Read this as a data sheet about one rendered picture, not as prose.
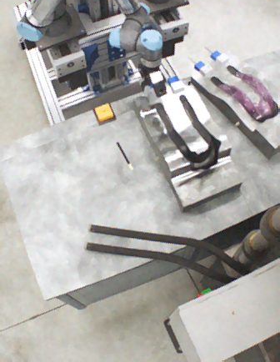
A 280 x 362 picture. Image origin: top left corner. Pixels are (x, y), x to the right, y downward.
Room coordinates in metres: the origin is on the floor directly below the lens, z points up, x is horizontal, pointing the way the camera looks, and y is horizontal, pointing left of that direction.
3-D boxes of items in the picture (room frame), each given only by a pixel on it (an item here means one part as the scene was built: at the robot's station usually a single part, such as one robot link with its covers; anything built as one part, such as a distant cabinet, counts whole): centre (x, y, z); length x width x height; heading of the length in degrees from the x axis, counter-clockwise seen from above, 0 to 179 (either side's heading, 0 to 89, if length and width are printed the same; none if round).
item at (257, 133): (0.99, -0.50, 0.86); 0.50 x 0.26 x 0.11; 37
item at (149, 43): (1.00, -0.06, 1.20); 0.09 x 0.08 x 0.11; 69
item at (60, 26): (1.30, 0.34, 1.09); 0.15 x 0.15 x 0.10
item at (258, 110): (0.99, -0.49, 0.90); 0.26 x 0.18 x 0.08; 37
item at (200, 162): (0.80, -0.20, 0.92); 0.35 x 0.16 x 0.09; 20
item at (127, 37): (1.05, 0.03, 1.20); 0.11 x 0.11 x 0.08; 69
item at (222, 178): (0.78, -0.19, 0.87); 0.50 x 0.26 x 0.14; 20
